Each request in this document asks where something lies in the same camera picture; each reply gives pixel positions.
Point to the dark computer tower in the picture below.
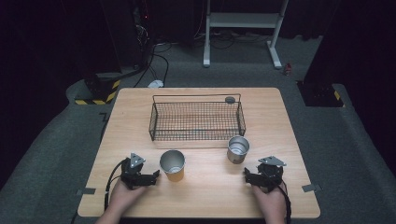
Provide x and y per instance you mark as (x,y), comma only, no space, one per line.
(130,31)

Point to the white metal stand frame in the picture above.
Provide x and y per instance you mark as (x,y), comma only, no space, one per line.
(243,20)

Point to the grey tape piece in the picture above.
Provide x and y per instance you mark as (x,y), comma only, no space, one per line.
(86,191)
(311,188)

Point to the grey round disc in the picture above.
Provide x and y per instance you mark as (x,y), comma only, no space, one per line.
(230,100)

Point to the person's left hand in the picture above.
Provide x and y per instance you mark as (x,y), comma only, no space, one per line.
(123,197)

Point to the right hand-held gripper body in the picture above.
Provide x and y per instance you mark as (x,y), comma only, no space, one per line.
(270,174)

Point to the person's right hand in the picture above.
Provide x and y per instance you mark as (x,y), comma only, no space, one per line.
(272,202)

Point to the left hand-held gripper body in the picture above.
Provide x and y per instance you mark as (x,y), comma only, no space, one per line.
(132,174)

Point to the small red object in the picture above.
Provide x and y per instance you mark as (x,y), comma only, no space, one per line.
(288,69)

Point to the black yellow striped stand base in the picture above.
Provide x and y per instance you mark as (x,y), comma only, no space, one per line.
(99,93)
(320,95)

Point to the orange cup with metal lining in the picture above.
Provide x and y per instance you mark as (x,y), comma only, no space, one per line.
(173,169)

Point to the silver metal cup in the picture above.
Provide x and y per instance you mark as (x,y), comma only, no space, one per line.
(238,149)

